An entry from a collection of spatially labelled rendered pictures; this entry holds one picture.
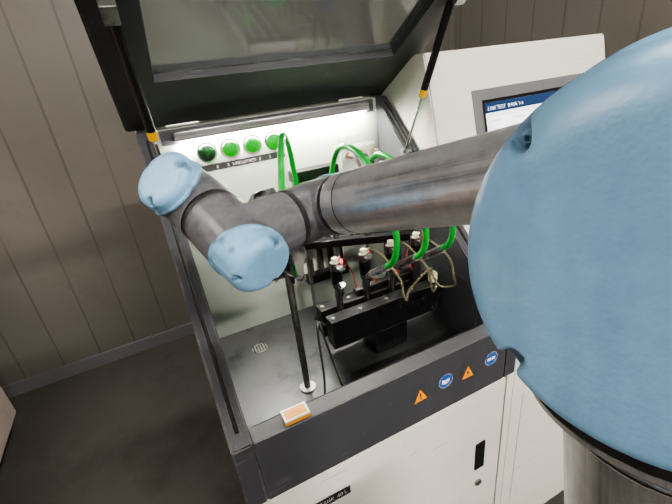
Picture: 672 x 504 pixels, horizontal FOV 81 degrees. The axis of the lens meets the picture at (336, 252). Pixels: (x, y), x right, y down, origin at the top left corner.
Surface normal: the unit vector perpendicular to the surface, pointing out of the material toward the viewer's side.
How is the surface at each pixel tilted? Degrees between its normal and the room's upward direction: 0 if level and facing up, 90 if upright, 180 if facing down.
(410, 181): 67
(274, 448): 90
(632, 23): 90
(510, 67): 76
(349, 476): 90
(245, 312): 90
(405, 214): 111
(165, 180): 45
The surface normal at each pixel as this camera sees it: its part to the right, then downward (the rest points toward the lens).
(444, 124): 0.40, 0.11
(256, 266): 0.67, 0.56
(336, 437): 0.43, 0.34
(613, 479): -0.88, 0.31
